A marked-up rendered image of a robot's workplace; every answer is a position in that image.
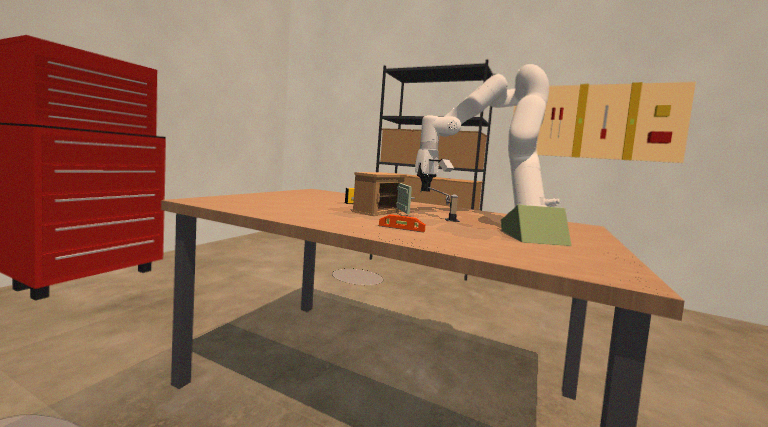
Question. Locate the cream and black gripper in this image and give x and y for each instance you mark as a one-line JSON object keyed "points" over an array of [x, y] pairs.
{"points": [[426, 167]]}

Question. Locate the brown wooden cabinet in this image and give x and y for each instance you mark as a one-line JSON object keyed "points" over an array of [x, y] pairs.
{"points": [[376, 195]]}

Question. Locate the orange spirit level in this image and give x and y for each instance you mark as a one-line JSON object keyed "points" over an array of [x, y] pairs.
{"points": [[409, 224]]}

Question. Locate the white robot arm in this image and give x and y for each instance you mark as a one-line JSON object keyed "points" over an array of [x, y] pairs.
{"points": [[523, 133]]}

